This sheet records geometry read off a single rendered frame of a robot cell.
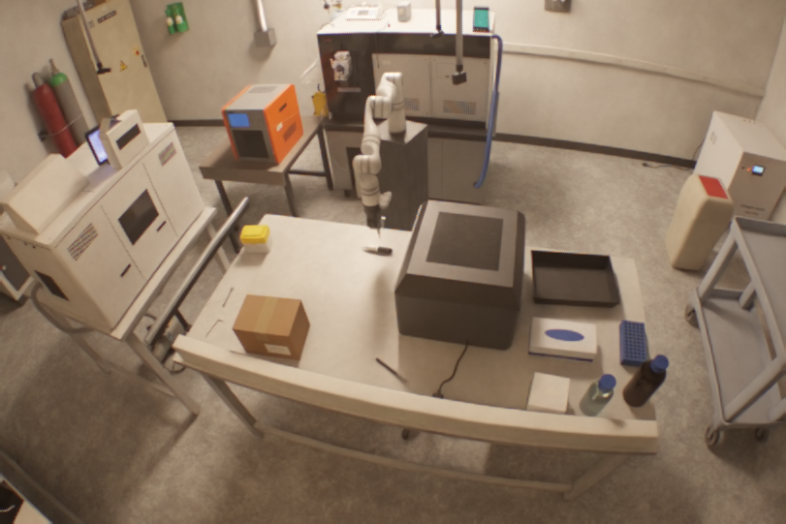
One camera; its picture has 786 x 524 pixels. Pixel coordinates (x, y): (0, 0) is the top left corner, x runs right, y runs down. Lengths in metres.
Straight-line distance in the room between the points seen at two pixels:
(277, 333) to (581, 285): 1.20
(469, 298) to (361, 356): 0.45
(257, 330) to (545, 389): 0.97
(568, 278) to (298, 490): 1.68
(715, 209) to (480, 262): 2.14
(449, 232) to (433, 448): 1.26
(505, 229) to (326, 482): 1.56
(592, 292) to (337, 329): 1.03
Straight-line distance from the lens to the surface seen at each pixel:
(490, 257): 1.42
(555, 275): 1.82
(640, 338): 1.69
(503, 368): 1.52
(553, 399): 1.40
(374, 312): 1.65
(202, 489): 2.55
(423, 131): 2.32
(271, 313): 1.53
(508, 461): 2.34
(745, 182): 3.99
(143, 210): 2.06
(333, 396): 1.39
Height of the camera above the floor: 2.21
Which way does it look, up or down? 42 degrees down
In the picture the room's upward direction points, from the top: 5 degrees counter-clockwise
